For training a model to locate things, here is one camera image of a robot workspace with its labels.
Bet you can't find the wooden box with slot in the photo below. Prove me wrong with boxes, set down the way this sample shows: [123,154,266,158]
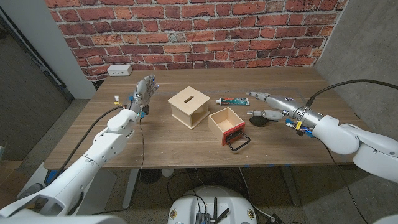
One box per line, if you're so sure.
[167,86,211,130]

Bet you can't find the green white toothpaste tube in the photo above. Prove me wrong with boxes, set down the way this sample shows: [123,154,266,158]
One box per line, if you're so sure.
[215,97,251,106]

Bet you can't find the black rubber air blower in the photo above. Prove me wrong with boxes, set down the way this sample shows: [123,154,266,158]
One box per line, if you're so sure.
[249,115,279,128]

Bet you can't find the thin black left arm wire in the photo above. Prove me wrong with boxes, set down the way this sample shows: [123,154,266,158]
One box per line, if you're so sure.
[136,118,146,170]

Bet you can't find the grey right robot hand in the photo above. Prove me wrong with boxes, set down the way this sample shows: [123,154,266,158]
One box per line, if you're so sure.
[246,91,324,128]

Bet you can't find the grey computer module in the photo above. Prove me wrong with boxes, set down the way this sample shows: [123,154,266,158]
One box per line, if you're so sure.
[195,212,211,224]

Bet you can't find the white table leg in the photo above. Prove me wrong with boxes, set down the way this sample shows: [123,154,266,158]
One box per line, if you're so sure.
[122,169,140,210]

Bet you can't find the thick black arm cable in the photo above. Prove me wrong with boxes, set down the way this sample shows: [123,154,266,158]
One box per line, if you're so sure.
[306,78,398,108]
[46,105,125,184]

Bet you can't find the thin black arm wire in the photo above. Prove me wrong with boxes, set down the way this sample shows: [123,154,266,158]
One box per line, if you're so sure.
[136,118,146,170]
[320,141,371,224]

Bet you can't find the wooden drawer red front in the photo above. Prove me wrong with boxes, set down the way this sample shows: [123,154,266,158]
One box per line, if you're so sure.
[208,106,251,152]

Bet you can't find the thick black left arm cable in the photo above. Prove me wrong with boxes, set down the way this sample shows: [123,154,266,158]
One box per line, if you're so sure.
[46,105,125,184]

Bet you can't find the thin black right arm wire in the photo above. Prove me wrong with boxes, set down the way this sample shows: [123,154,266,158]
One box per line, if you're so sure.
[320,141,371,224]

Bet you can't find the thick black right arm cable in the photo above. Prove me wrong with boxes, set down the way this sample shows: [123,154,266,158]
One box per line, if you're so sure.
[306,78,398,108]

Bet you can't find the grey table leg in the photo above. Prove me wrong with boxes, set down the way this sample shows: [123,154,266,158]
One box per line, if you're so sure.
[279,166,302,208]

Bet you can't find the grey sneaker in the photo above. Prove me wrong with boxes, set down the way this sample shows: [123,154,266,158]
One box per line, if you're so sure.
[17,182,44,200]

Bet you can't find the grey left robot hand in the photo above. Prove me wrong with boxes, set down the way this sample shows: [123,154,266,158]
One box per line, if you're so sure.
[126,74,160,119]

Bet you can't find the white power outlet box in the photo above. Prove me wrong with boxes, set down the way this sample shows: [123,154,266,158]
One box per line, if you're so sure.
[107,64,133,77]

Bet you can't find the white robot torso base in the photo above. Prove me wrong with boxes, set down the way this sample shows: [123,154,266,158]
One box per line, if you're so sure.
[167,185,259,224]

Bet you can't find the printed brick wall backdrop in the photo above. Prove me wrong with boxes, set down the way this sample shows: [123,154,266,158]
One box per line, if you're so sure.
[43,0,349,82]

